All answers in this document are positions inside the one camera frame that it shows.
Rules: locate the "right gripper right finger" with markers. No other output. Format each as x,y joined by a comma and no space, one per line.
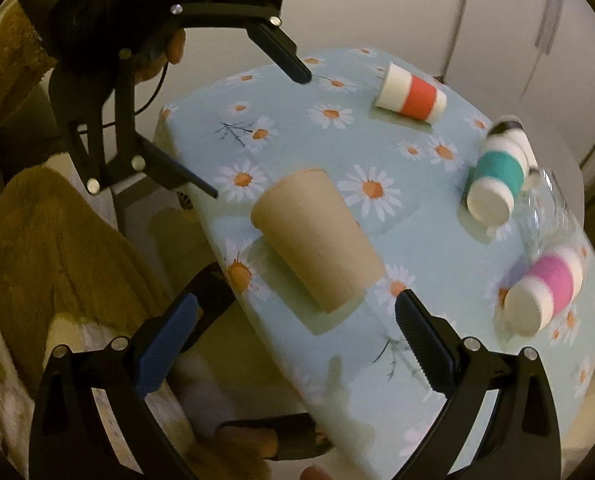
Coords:
522,437

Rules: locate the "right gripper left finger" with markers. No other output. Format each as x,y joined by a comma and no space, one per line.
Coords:
68,440

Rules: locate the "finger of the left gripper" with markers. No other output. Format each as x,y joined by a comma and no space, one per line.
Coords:
281,50
165,170

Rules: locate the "brown paper cup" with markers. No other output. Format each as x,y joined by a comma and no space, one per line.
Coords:
306,221

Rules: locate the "brown fuzzy sleeve forearm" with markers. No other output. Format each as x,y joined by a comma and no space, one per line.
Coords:
23,59

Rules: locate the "red banded paper cup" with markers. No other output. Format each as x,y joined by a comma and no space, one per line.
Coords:
410,96

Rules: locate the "pink banded paper cup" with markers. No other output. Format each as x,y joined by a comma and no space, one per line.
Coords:
552,282

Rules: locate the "black and white cup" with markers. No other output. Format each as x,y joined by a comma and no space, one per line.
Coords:
511,127

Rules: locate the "teal banded paper cup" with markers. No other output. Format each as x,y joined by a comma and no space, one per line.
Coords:
497,181

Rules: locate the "left hand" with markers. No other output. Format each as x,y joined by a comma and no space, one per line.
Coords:
172,54

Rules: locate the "daisy print blue tablecloth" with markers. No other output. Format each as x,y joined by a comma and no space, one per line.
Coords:
403,182

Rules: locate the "black slipper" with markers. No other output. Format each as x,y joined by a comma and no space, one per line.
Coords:
282,438

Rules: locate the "white cabinet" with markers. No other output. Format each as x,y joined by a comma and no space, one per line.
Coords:
531,58

